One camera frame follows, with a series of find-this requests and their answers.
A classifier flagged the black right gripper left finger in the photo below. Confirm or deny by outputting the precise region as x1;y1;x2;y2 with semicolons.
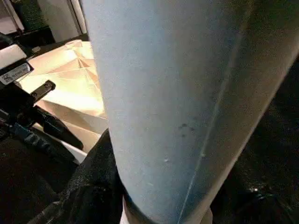
30;129;125;224

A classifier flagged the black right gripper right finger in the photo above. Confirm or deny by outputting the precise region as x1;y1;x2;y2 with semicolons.
210;149;299;224

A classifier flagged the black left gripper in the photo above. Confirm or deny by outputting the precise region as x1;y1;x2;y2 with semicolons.
0;32;84;162

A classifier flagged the white plastic table leg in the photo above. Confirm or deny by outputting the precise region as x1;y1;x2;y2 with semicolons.
81;0;299;224

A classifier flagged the black work mat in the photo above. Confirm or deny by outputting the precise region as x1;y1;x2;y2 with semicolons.
0;53;299;224

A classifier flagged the white glass-door cabinet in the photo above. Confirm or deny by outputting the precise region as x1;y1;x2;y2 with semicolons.
36;0;91;43

